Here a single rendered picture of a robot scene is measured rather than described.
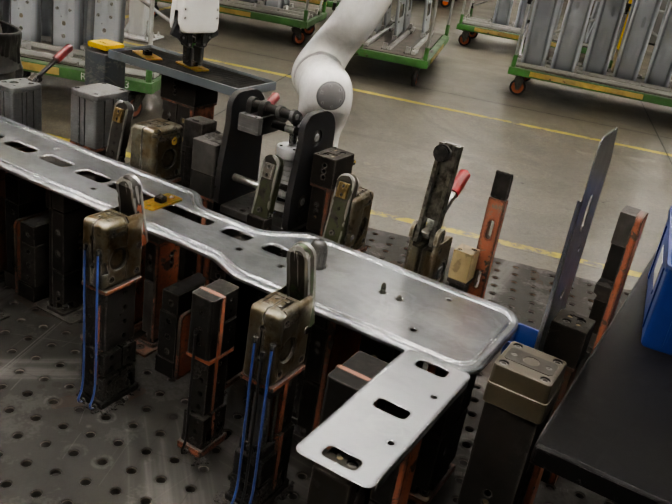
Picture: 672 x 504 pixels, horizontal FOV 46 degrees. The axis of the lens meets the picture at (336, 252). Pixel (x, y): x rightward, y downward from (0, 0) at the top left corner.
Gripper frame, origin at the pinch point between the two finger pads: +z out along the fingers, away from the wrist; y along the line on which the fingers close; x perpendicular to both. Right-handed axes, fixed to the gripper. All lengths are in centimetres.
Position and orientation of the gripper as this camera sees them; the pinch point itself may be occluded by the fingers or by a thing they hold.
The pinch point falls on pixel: (193, 55)
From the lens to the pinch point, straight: 181.5
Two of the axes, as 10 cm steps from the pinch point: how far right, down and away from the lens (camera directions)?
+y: -7.1, 1.9, -6.7
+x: 6.9, 3.9, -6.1
